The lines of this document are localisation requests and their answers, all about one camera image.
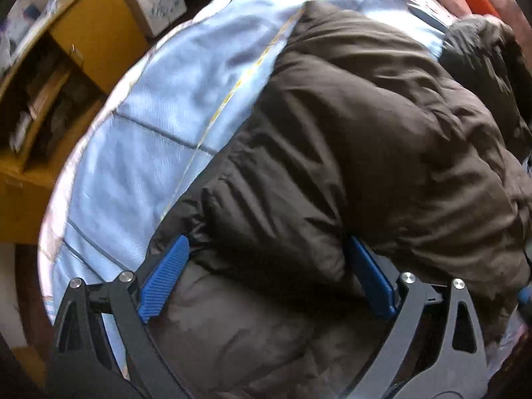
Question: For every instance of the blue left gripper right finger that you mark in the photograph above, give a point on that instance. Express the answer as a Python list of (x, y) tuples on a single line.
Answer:
[(378, 278)]

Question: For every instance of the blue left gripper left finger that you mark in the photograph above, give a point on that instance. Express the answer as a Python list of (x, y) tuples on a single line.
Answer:
[(158, 275)]

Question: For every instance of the brown hooded puffer jacket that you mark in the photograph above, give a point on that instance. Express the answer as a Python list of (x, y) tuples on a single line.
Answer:
[(358, 134)]

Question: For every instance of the blue plaid bed sheet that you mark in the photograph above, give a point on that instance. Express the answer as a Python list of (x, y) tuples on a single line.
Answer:
[(165, 120)]

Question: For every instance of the yellow wooden cabinet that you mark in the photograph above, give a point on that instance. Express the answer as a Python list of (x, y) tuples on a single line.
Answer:
[(57, 81)]

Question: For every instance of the black folded jacket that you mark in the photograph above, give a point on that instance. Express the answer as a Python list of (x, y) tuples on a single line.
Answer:
[(482, 54)]

